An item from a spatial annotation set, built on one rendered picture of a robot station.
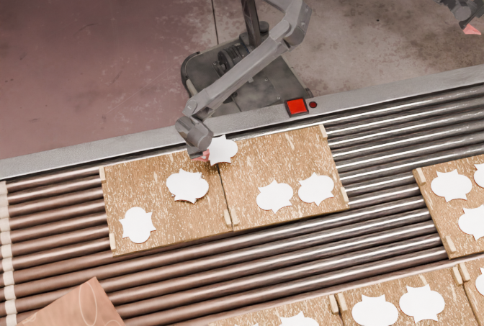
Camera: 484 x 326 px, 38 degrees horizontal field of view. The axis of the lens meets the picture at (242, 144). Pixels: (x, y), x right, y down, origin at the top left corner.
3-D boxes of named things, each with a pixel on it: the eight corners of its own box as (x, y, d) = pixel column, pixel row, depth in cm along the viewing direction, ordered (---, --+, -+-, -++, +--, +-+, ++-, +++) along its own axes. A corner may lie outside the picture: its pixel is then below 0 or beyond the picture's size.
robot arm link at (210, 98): (298, 28, 220) (284, 15, 211) (307, 41, 217) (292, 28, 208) (196, 111, 232) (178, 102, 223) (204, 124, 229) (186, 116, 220)
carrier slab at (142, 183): (99, 169, 252) (99, 167, 251) (211, 147, 257) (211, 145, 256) (113, 257, 234) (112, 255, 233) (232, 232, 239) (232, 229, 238)
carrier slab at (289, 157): (213, 147, 257) (213, 145, 256) (321, 127, 262) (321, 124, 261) (233, 232, 239) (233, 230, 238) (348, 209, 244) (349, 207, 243)
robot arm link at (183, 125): (182, 111, 225) (170, 124, 224) (196, 122, 221) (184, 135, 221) (190, 121, 231) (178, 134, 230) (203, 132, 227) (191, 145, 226)
